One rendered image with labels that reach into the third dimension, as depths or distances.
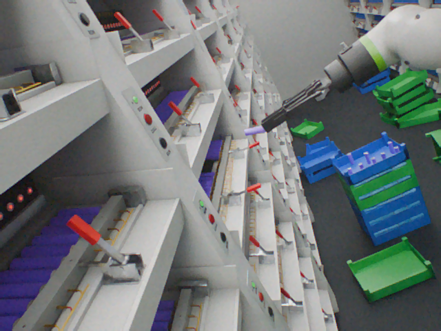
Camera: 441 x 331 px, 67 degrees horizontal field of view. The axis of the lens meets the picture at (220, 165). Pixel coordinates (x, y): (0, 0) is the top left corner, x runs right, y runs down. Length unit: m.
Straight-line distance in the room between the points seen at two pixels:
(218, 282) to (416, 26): 0.57
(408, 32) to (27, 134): 0.64
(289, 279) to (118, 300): 0.83
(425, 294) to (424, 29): 1.24
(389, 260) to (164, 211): 1.52
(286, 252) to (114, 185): 0.83
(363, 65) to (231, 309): 0.58
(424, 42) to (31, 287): 0.70
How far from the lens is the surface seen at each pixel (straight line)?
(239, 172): 0.96
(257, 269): 0.90
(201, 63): 1.15
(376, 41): 0.85
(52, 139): 0.36
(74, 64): 0.48
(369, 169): 1.73
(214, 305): 0.59
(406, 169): 1.81
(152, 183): 0.50
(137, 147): 0.49
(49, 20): 0.49
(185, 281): 0.60
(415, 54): 0.73
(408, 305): 1.71
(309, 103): 0.83
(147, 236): 0.44
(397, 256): 1.89
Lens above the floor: 1.34
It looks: 20 degrees down
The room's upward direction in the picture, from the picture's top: 30 degrees counter-clockwise
